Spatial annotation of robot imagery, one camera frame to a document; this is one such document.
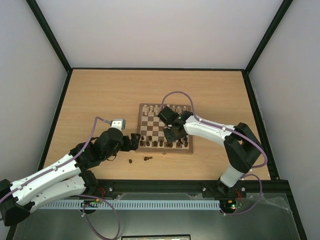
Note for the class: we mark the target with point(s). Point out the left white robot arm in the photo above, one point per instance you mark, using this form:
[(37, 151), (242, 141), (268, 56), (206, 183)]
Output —
[(69, 176)]

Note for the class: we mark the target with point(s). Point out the black corner frame post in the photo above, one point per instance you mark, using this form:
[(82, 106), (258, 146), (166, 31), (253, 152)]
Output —
[(276, 20)]

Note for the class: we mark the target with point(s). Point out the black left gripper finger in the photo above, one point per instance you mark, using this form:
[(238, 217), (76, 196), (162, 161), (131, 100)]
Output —
[(138, 138), (134, 141)]

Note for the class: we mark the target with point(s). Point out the white slotted cable duct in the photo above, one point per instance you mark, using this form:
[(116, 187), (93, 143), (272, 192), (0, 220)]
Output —
[(78, 204)]

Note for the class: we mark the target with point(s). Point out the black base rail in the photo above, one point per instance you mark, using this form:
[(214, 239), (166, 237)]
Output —
[(208, 188)]

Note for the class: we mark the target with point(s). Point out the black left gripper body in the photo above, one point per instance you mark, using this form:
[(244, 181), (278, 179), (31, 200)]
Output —
[(125, 147)]

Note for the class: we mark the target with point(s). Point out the wooden chess board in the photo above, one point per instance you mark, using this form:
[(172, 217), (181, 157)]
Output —
[(151, 125)]

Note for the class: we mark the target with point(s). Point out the black left frame post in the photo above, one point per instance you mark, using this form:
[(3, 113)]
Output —
[(38, 14)]

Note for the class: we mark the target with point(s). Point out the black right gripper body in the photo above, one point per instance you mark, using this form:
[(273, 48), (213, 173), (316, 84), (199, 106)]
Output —
[(172, 135)]

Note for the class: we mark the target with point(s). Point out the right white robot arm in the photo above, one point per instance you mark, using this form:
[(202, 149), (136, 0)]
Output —
[(241, 145)]

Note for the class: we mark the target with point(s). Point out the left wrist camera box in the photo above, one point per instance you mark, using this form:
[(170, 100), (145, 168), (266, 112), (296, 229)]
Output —
[(118, 123)]

